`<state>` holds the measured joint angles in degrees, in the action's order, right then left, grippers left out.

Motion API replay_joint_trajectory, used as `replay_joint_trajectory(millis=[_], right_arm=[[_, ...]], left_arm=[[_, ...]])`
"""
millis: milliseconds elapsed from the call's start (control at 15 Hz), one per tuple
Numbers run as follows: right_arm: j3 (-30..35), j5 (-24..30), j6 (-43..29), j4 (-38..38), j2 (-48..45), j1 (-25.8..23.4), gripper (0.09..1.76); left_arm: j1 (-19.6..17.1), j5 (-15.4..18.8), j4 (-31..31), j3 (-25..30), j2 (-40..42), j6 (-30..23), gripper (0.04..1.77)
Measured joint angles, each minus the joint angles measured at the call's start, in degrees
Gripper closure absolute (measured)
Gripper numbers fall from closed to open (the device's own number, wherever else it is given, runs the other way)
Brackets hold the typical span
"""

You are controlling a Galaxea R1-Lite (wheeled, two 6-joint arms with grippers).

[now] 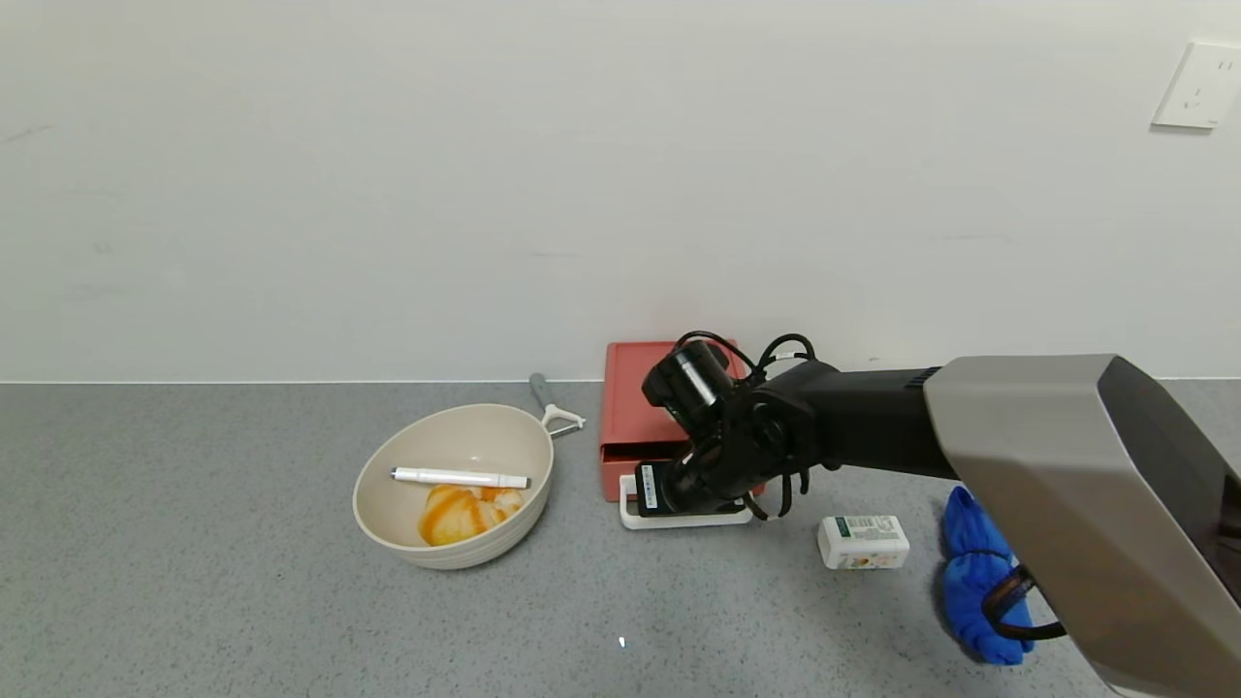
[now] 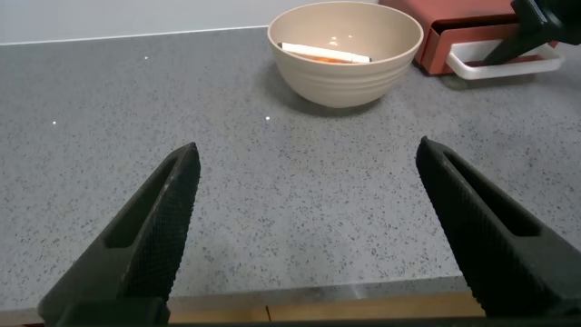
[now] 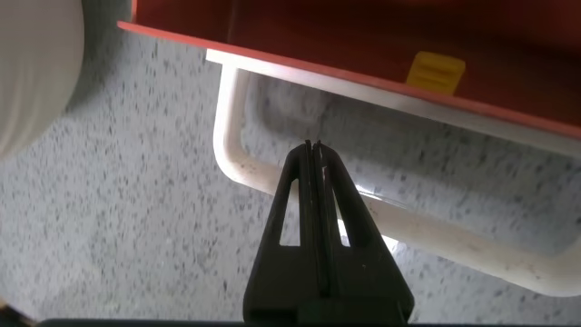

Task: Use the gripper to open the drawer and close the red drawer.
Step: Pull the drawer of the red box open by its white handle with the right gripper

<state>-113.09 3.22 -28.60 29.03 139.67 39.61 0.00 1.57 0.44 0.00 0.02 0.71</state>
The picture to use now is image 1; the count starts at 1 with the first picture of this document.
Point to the white marker pen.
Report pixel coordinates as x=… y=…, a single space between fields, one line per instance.
x=456 y=477

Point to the beige ribbed bowl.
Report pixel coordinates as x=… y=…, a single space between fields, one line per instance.
x=456 y=441

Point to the small white printed box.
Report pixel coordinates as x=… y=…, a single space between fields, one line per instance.
x=863 y=543

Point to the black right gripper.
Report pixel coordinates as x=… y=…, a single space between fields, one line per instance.
x=649 y=490

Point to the red drawer cabinet housing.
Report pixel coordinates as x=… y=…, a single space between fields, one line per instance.
x=625 y=397

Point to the white wall socket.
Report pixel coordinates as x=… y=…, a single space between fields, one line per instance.
x=1197 y=87

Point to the orange striped croissant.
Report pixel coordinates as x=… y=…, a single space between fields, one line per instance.
x=456 y=519

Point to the blue cloth bundle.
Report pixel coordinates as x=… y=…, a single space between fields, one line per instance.
x=970 y=543

